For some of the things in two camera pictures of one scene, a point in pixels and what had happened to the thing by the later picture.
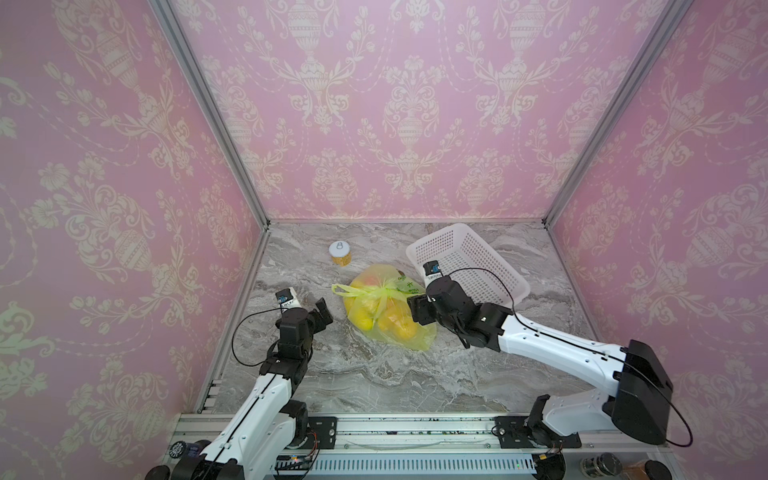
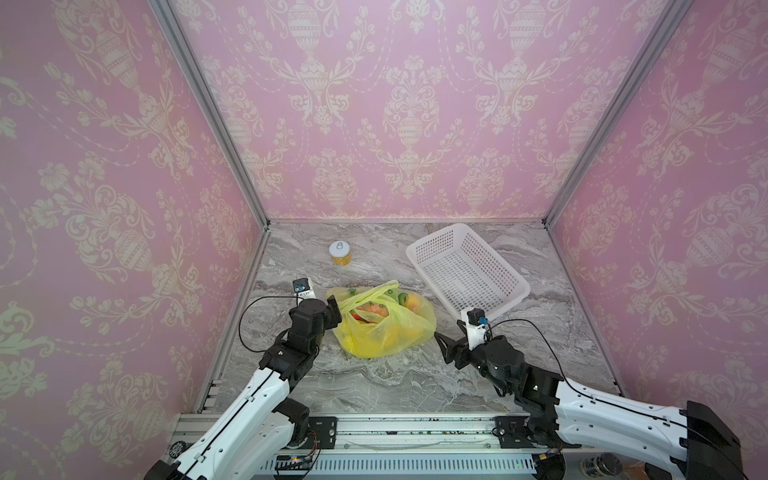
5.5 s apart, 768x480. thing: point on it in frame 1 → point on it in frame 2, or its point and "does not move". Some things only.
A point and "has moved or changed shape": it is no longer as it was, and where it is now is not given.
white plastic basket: x=462 y=254 does not move
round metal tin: x=603 y=465 does not move
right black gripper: x=429 y=303 → x=460 y=354
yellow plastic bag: x=377 y=303 has moved or changed shape
